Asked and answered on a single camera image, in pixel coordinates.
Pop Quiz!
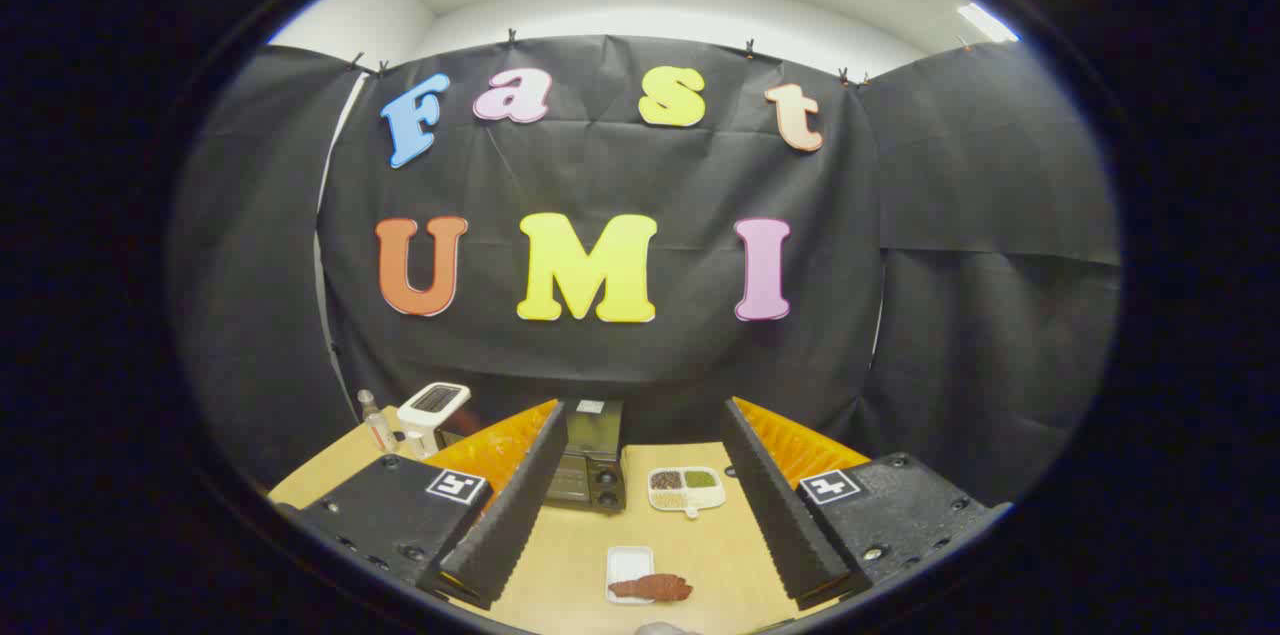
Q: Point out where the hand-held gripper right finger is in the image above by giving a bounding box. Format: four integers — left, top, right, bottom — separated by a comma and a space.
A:
722, 397, 991, 613

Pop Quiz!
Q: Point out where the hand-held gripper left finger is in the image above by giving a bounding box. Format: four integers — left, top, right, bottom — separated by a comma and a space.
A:
297, 399, 569, 611

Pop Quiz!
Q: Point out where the black toaster oven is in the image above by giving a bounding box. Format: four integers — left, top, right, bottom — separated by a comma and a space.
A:
543, 399, 628, 515

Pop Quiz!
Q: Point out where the brown meat piece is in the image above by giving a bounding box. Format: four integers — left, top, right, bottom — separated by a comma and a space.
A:
609, 574, 693, 603

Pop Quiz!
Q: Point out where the white pop-up toaster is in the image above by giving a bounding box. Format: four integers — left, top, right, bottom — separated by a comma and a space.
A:
397, 382, 472, 458

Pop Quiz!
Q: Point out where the white divided grain dish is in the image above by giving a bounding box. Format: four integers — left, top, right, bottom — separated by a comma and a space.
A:
647, 466, 727, 520

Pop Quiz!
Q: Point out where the white plastic tray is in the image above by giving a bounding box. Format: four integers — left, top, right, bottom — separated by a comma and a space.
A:
606, 546, 655, 606

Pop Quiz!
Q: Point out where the clear glass bottle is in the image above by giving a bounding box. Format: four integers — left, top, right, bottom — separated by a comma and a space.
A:
358, 390, 397, 454

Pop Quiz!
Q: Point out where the ceiling light panel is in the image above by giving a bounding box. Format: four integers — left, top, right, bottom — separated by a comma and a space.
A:
957, 3, 1019, 44

